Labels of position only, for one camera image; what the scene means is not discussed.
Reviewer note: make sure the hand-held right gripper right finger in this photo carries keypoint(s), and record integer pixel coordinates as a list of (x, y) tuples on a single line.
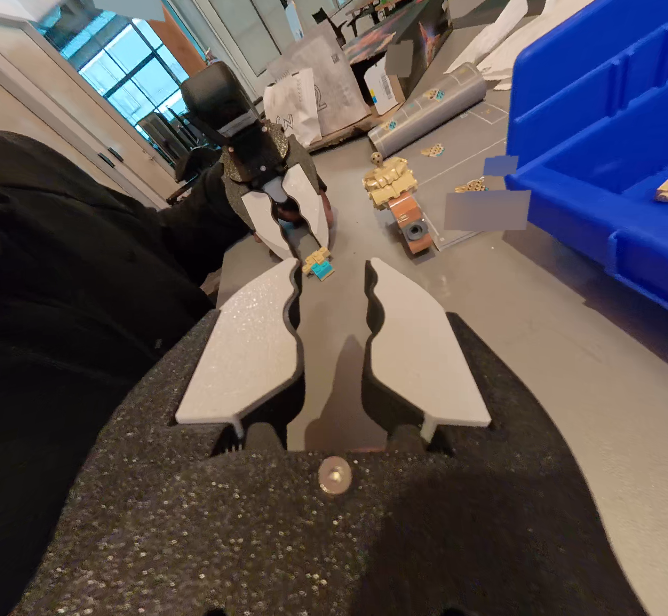
[(422, 360)]

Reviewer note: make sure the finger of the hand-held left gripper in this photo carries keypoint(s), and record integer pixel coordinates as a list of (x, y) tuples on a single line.
[(261, 219), (308, 203)]

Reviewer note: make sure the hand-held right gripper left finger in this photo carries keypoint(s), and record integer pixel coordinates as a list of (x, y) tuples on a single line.
[(250, 360)]

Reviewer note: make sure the teal toy brick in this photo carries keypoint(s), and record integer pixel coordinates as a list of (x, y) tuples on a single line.
[(323, 272)]

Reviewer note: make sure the light grey desk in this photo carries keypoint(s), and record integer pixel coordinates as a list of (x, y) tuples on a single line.
[(522, 339)]

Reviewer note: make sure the person's left hand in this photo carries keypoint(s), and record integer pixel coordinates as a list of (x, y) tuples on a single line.
[(327, 209)]

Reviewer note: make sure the black office chair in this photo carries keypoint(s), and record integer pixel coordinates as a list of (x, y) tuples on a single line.
[(195, 167)]

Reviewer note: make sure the brown cardboard sheet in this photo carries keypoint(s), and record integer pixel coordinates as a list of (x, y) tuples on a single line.
[(342, 133)]

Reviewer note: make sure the tan and brown brick model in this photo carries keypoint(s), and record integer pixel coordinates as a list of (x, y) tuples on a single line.
[(396, 193)]

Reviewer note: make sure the grey dotted paper bag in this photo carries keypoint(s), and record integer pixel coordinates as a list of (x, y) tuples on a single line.
[(334, 83)]

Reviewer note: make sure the white labelled carton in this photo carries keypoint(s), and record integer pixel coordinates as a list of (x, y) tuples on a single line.
[(383, 86)]

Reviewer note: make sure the large glass window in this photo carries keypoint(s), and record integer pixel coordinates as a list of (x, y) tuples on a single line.
[(130, 78)]

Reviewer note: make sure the grey building instruction booklet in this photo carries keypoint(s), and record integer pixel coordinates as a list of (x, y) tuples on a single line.
[(443, 115)]

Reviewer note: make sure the person's black clothing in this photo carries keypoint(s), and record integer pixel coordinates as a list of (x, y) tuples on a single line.
[(78, 287)]

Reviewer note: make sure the white storage cabinet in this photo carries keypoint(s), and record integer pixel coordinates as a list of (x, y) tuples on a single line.
[(62, 120)]

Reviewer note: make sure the black printed toy box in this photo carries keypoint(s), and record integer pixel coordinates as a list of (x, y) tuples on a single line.
[(407, 36)]

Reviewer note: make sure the blue plastic bin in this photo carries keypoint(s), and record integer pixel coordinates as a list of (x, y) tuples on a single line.
[(589, 130)]

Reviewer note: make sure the tan slope toy brick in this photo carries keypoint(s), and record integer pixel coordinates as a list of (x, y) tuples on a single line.
[(661, 192)]

